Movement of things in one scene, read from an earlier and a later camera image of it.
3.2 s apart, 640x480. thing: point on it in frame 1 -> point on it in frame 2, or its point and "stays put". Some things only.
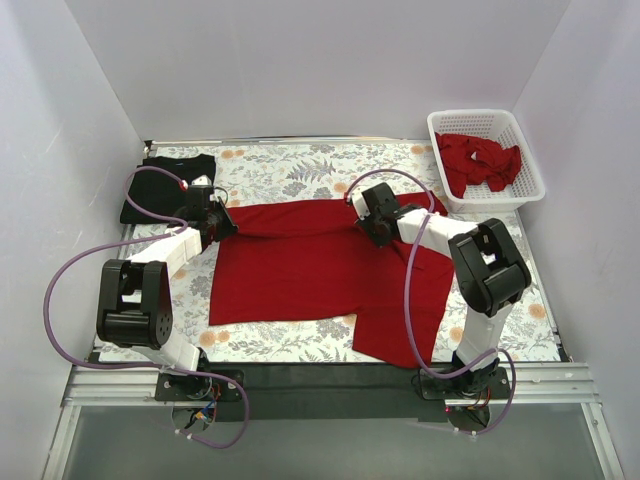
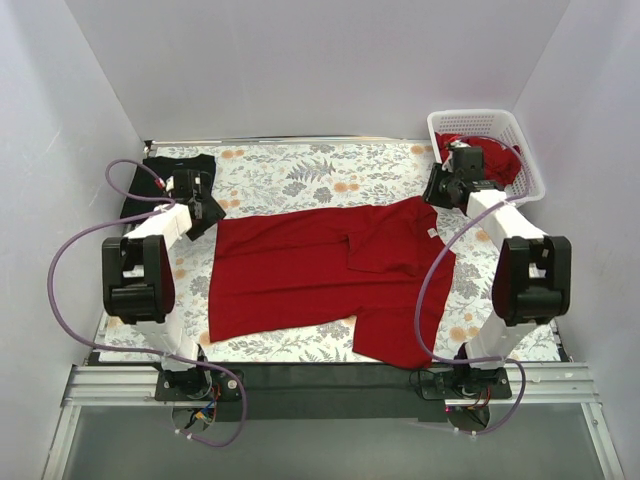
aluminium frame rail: (113, 386) stays put
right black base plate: (476, 384) stays put
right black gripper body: (378, 232) -> (435, 186)
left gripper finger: (225, 225) -> (203, 213)
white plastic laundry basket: (499, 127) stays put
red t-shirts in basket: (467, 160) stays put
